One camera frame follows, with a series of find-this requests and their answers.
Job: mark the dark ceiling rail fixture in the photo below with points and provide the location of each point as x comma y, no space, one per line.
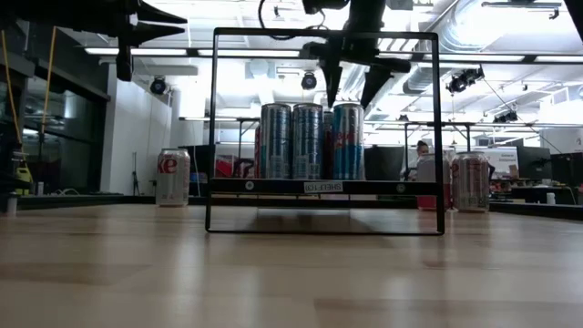
519,5

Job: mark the wooden shelf with black frame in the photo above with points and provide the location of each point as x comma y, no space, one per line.
373,187

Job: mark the person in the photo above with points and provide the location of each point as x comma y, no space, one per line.
421,148

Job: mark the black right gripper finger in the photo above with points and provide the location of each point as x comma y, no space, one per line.
373,84
333,79

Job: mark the white cylinder post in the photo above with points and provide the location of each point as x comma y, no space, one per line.
11,204

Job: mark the silver ventilation duct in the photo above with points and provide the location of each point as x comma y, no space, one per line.
421,79

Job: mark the silver diet cola can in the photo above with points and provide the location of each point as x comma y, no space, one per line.
173,177
471,182

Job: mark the black ceiling spotlight cluster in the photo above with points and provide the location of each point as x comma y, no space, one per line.
464,79
505,117

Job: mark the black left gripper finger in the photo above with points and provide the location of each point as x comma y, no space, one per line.
152,33
155,14

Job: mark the small white cup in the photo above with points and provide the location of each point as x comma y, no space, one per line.
550,198
40,187

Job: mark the blue silver energy drink can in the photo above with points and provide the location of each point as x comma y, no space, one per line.
348,141
275,141
307,141

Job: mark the white sign board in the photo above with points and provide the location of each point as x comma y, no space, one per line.
501,160

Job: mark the black computer monitor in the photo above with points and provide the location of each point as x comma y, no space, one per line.
199,159
568,168
533,161

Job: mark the red and white box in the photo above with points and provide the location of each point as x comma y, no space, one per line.
223,166

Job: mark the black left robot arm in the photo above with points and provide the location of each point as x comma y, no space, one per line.
54,13

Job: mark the yellow plastic container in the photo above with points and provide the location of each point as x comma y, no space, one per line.
23,181

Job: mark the black table frame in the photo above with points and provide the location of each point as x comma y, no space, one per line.
68,200

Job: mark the black partition panel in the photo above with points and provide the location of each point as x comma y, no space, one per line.
385,161

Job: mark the black round ceiling speaker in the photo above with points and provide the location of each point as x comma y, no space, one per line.
158,85
309,81

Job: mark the thin black stand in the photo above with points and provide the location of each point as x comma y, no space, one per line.
135,173

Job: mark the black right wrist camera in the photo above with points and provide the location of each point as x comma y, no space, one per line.
325,4

